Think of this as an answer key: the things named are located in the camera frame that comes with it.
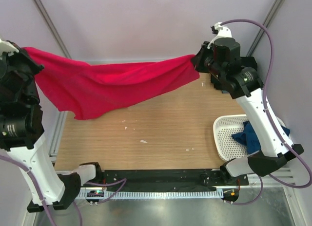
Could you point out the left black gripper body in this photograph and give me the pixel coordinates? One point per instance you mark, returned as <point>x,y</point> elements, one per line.
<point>30,86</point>

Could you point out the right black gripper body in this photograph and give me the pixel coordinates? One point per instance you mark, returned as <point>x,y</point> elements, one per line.
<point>216,70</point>

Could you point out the red t shirt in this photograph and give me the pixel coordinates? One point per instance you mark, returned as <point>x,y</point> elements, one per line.
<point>89,91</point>

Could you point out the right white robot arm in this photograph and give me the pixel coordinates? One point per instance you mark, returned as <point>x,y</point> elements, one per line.
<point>239,77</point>

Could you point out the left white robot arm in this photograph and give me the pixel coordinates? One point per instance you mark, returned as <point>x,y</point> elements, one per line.
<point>22,134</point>

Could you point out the folded black t shirt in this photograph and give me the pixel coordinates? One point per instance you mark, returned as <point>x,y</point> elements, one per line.
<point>249,61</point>

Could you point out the blue t shirt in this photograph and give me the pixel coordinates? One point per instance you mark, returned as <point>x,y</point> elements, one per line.
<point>248,138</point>

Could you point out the white plastic laundry basket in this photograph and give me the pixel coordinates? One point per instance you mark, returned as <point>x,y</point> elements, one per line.
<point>223,128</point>

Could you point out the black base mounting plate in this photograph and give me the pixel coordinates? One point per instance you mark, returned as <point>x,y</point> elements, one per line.
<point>160,178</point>

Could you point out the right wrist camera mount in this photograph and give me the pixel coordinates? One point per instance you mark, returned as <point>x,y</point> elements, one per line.
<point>220,31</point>

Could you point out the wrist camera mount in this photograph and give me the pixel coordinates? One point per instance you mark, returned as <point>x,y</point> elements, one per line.
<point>220,31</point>
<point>7,47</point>

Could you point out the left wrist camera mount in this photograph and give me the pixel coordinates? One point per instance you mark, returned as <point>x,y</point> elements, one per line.
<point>7,47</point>

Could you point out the left aluminium corner post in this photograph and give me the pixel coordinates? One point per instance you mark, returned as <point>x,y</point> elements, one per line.
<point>52,28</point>

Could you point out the aluminium corner post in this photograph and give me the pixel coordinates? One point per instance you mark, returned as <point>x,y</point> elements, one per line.
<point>52,28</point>
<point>276,6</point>

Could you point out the right aluminium corner post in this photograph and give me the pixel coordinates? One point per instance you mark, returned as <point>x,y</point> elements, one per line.
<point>276,6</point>

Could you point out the white slotted cable duct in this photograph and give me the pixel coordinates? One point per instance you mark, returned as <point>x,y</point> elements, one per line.
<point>97,194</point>

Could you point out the aluminium front rail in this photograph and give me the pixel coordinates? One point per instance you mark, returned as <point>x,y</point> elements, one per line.
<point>284,175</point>

